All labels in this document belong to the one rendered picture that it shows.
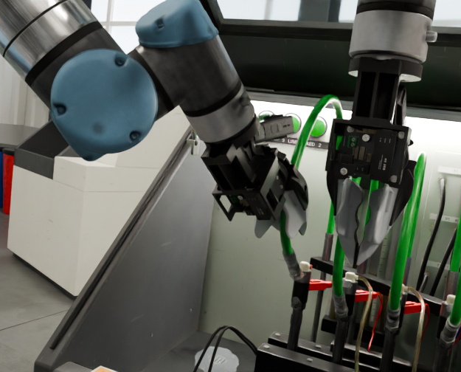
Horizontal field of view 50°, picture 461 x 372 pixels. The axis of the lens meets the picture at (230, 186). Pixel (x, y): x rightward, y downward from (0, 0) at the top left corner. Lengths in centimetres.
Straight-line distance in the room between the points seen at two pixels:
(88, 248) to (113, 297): 270
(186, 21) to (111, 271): 53
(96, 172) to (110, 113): 317
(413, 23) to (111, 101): 29
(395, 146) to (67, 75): 30
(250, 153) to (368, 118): 18
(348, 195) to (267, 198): 11
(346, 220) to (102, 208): 313
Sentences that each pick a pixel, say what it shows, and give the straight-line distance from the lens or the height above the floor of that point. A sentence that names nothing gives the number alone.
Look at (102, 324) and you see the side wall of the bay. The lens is 94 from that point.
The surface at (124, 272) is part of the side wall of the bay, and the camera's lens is 95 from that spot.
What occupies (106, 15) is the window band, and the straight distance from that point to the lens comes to 703.
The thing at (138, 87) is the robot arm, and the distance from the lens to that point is 36.
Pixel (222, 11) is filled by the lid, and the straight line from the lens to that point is 108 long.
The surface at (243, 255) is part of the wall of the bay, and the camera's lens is 123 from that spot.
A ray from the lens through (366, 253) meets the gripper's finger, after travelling 55.
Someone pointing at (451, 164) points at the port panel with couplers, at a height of 133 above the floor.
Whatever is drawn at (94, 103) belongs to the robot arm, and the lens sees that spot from 36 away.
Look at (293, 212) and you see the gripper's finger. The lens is 67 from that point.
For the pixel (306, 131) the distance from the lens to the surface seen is 73.
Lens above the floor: 135
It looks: 7 degrees down
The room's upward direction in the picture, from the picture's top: 7 degrees clockwise
